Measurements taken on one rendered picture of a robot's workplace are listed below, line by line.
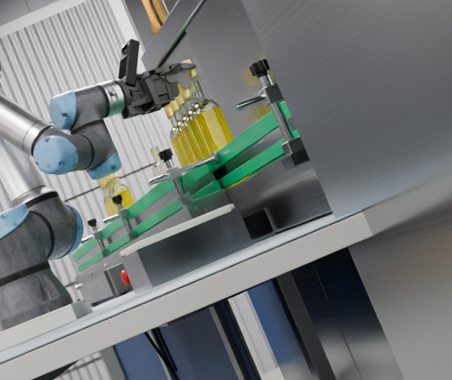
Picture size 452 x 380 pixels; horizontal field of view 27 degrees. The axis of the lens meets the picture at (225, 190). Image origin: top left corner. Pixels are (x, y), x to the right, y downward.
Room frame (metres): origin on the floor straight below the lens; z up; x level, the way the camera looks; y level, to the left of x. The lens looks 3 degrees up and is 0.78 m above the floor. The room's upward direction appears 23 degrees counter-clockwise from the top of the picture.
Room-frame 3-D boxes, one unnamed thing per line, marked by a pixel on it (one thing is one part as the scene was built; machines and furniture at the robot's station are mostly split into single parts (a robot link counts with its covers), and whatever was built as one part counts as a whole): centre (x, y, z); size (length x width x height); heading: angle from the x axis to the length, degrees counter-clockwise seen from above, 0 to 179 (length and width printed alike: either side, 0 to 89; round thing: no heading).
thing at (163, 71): (2.09, 0.03, 1.18); 0.09 x 0.05 x 0.02; 117
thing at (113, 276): (2.69, 0.36, 0.79); 0.08 x 0.08 x 0.08; 19
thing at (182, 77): (2.12, -0.01, 1.16); 0.09 x 0.03 x 0.06; 117
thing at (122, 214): (2.59, 0.31, 0.94); 0.07 x 0.04 x 0.13; 109
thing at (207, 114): (2.16, -0.03, 0.99); 0.06 x 0.06 x 0.21; 20
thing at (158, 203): (2.90, 0.37, 0.92); 1.75 x 0.01 x 0.08; 19
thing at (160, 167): (3.01, 0.16, 1.01); 0.06 x 0.06 x 0.26; 27
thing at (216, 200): (2.05, 0.05, 0.85); 0.09 x 0.04 x 0.07; 109
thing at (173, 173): (2.04, 0.07, 0.95); 0.17 x 0.03 x 0.12; 109
